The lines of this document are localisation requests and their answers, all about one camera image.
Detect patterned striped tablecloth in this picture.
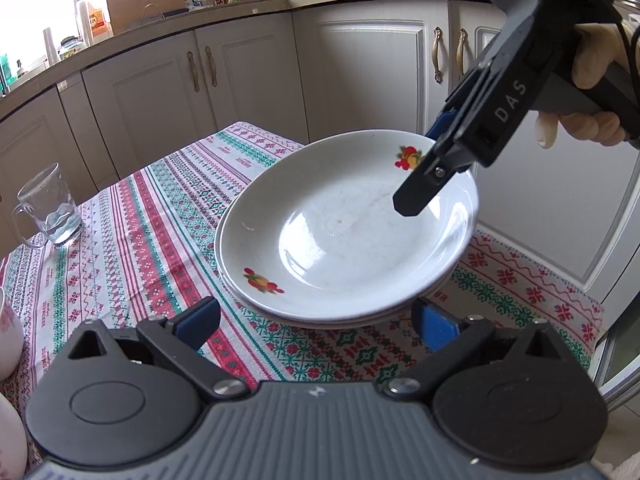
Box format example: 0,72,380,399
0,119,606,476

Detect clear glass mug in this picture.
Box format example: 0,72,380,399
12,162,84,250

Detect white bowl pink pattern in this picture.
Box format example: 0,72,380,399
0,288,24,382

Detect cardboard box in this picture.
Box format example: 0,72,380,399
106,0,188,35

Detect cream kitchen cabinets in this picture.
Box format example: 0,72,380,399
1,0,639,311

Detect white plate fruit decal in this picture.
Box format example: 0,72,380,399
215,130,478,330

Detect right gloved hand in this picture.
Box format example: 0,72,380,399
536,21,639,148

